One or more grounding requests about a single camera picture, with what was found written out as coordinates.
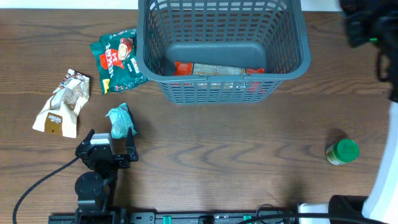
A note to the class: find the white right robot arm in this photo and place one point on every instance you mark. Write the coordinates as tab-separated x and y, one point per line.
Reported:
381	205

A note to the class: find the green lid jar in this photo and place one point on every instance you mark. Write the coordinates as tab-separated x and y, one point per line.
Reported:
342	152

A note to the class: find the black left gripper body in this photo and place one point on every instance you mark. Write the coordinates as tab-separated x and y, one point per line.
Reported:
120	162

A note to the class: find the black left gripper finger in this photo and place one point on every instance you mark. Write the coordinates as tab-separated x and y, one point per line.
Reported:
130	146
89	136

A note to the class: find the orange tan noodle packet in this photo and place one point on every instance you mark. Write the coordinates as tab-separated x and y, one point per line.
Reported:
206	70

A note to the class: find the teal crumpled snack packet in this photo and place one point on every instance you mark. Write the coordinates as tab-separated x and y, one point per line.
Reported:
121	121

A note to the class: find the white brown snack bag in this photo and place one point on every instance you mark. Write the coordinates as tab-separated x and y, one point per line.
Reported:
59	114

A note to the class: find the grey plastic basket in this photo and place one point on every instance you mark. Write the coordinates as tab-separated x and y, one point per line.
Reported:
268	34

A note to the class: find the green Nescafe coffee bag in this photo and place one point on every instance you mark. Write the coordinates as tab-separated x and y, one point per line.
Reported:
115	56

